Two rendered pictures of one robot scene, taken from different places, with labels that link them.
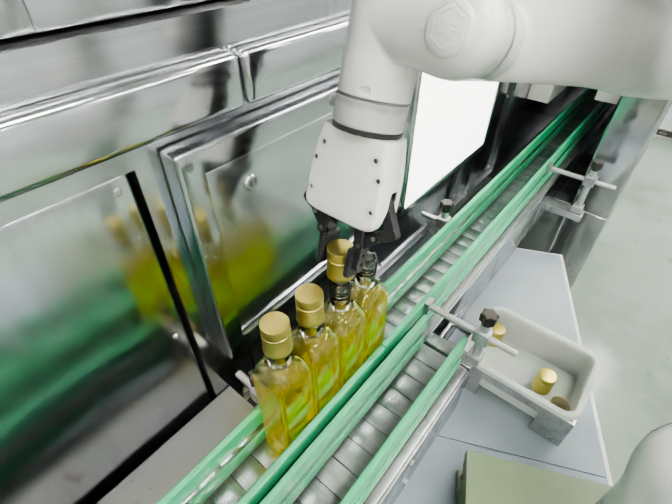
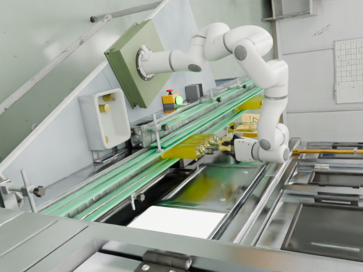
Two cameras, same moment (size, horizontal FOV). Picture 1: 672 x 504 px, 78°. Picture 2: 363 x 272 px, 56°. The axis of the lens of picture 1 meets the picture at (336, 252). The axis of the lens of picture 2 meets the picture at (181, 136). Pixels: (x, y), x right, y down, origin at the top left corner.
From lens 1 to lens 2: 1.69 m
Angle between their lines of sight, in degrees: 93
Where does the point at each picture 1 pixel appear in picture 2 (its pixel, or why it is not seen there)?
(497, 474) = (146, 96)
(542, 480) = (139, 86)
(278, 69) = (267, 179)
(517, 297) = (60, 157)
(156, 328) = not seen: hidden behind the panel
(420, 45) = not seen: hidden behind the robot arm
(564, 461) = (107, 84)
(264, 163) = (246, 174)
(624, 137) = not seen: outside the picture
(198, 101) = (272, 170)
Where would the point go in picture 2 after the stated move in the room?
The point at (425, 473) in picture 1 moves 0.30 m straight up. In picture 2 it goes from (138, 115) to (192, 113)
